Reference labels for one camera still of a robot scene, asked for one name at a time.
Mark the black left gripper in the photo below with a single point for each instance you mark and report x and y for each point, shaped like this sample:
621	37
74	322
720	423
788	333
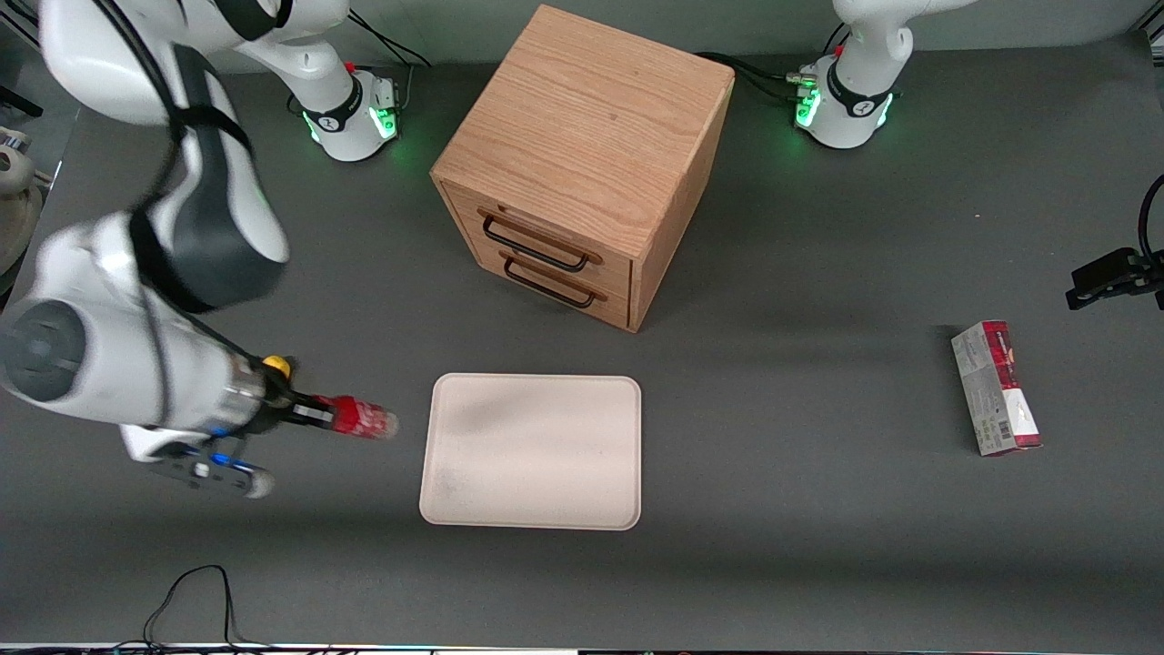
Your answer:
1106	276

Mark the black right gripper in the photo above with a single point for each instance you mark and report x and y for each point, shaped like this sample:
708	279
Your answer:
275	410

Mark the red coke bottle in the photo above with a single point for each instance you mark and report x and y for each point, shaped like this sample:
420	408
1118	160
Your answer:
364	418

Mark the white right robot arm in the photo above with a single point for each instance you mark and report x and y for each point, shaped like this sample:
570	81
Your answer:
91	364

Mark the beige rectangular tray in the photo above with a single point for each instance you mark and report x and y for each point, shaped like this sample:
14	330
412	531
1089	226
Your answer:
532	450

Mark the yellow lemon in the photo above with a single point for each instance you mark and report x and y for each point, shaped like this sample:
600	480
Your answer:
277	366

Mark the red and grey carton box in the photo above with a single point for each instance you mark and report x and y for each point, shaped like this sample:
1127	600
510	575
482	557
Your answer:
993	391

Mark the wooden drawer cabinet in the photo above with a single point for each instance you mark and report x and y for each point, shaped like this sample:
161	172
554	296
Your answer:
582	118

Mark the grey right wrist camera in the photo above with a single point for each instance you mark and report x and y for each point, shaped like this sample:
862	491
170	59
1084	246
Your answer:
200	468

